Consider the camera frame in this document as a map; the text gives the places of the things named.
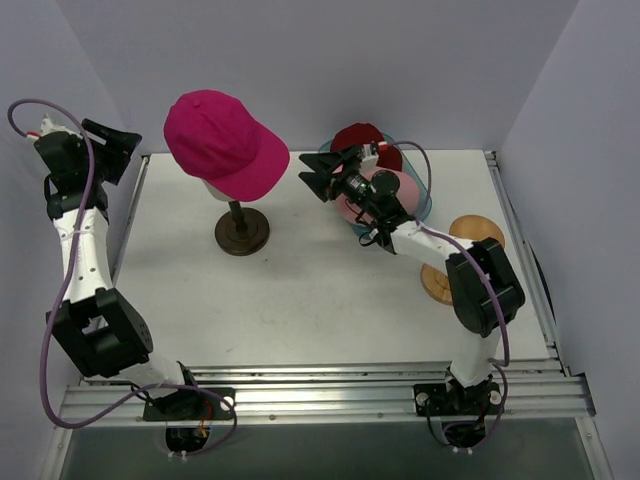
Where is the dark red cap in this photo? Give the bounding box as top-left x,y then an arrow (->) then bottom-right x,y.
329,123 -> 403,171

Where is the light pink cap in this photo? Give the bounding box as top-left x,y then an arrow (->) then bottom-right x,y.
334,167 -> 421,226

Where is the magenta baseball cap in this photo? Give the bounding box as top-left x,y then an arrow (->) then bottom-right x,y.
163,89 -> 290,202

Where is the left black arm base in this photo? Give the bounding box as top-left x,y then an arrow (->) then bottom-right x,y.
142,387 -> 238,456

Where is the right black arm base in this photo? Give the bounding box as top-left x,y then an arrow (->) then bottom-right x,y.
412,377 -> 504,450

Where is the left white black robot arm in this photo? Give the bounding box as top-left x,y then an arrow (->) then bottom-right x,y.
34,117 -> 202,419

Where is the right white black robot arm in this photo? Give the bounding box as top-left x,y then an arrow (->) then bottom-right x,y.
299,142 -> 525,413

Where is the teal transparent plastic tray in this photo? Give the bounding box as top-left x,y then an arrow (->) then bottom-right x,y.
318,133 -> 431,236

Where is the dark round mannequin stand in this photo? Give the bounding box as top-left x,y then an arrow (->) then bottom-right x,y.
214,201 -> 270,256

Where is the cream fabric mannequin head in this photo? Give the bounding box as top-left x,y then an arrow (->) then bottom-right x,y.
204,182 -> 235,203

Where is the wooden egg-shaped hat stand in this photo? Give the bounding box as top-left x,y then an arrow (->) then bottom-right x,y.
420,214 -> 506,306

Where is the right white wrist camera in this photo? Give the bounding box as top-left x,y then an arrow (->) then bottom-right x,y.
360,141 -> 389,163

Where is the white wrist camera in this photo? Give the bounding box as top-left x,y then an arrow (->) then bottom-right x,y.
360,141 -> 389,163
40,114 -> 75,137

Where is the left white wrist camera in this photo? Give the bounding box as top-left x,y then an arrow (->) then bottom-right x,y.
40,114 -> 75,137

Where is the aluminium front rail frame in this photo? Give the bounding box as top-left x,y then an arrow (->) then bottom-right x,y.
44,150 -> 612,479

